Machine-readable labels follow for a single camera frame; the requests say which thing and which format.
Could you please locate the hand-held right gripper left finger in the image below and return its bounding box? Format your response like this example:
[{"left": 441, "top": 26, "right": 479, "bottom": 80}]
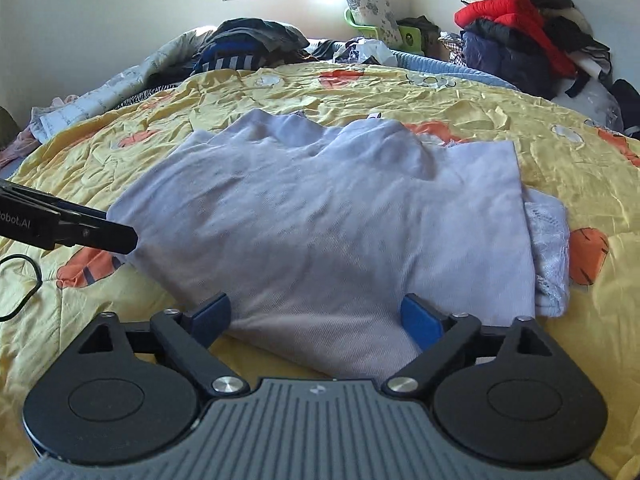
[{"left": 75, "top": 291, "right": 251, "bottom": 398}]

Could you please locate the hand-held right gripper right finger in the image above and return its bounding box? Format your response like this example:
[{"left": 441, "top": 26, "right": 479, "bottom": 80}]
[{"left": 382, "top": 292, "right": 561, "bottom": 396}]

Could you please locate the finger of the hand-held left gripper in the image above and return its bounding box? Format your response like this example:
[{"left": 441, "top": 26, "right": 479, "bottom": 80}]
[{"left": 0, "top": 179, "right": 139, "bottom": 254}]

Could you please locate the lavender long-sleeve shirt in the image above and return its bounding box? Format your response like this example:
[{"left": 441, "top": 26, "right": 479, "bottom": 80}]
[{"left": 106, "top": 108, "right": 571, "bottom": 378}]

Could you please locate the pile of dark clothes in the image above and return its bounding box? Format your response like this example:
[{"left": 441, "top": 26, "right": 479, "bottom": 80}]
[{"left": 190, "top": 18, "right": 311, "bottom": 77}]

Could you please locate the pink cloth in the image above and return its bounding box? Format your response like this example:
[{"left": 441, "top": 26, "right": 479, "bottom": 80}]
[{"left": 0, "top": 95, "right": 76, "bottom": 170}]

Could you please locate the black white striped cloth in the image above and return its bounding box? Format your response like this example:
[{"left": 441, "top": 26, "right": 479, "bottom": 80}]
[{"left": 115, "top": 84, "right": 176, "bottom": 109}]

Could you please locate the white printed quilt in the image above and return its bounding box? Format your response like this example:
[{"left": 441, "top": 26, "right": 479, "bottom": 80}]
[{"left": 30, "top": 26, "right": 221, "bottom": 143}]

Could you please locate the yellow floral quilt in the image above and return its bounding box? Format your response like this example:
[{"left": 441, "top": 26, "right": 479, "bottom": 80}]
[{"left": 0, "top": 60, "right": 640, "bottom": 480}]

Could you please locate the blue blanket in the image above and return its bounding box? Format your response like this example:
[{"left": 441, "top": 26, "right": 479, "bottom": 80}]
[{"left": 305, "top": 37, "right": 521, "bottom": 92}]

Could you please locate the white plastic bag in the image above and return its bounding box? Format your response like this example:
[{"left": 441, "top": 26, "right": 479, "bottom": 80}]
[{"left": 332, "top": 37, "right": 398, "bottom": 67}]

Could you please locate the checked cloth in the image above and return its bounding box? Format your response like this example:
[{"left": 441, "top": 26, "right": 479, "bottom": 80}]
[{"left": 439, "top": 31, "right": 468, "bottom": 66}]

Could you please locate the clear plastic bag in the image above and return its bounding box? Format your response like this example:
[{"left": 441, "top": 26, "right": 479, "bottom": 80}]
[{"left": 565, "top": 75, "right": 626, "bottom": 133}]

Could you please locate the green plastic chair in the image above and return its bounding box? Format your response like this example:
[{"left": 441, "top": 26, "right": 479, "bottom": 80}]
[{"left": 344, "top": 8, "right": 426, "bottom": 54}]

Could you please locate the dark green cloth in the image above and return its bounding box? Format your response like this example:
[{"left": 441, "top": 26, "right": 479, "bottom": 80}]
[{"left": 397, "top": 16, "right": 441, "bottom": 41}]

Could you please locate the floral pillow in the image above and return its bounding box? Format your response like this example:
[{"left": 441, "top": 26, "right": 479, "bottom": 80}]
[{"left": 342, "top": 0, "right": 403, "bottom": 46}]

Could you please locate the red jacket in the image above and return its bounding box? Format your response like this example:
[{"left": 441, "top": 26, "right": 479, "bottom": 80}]
[{"left": 454, "top": 0, "right": 578, "bottom": 78}]

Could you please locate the black cable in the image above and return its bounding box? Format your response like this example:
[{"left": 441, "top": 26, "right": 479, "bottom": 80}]
[{"left": 0, "top": 255, "right": 43, "bottom": 322}]

